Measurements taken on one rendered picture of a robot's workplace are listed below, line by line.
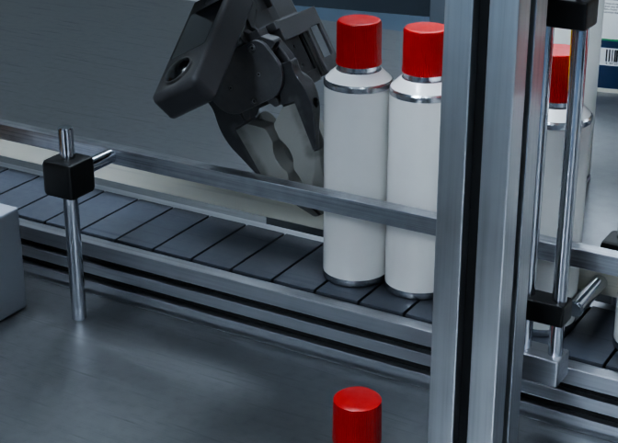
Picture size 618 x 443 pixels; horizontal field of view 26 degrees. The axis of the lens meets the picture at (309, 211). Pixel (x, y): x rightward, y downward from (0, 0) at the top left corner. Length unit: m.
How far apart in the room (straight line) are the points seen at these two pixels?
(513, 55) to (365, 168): 0.27
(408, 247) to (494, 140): 0.25
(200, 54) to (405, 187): 0.18
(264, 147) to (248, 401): 0.20
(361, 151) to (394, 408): 0.19
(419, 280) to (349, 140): 0.12
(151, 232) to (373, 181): 0.23
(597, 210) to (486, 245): 0.42
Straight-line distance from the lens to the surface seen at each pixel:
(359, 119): 0.98
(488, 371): 0.83
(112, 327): 1.09
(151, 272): 1.10
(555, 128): 0.91
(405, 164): 0.98
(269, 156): 1.05
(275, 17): 1.07
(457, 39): 0.76
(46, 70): 1.79
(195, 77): 0.95
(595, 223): 1.17
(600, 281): 1.00
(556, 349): 0.90
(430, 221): 0.95
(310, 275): 1.05
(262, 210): 1.12
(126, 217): 1.17
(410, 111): 0.96
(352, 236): 1.01
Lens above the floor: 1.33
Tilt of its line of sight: 23 degrees down
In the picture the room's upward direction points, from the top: straight up
